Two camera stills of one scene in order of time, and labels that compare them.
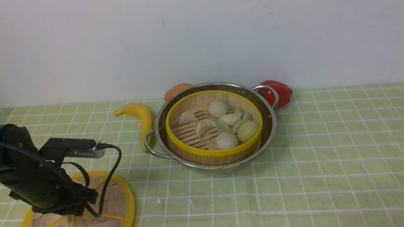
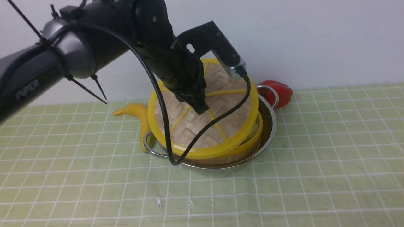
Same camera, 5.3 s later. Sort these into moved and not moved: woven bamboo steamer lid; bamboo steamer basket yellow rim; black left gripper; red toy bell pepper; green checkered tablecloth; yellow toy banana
Moved: black left gripper; woven bamboo steamer lid; bamboo steamer basket yellow rim
Not moved: red toy bell pepper; green checkered tablecloth; yellow toy banana
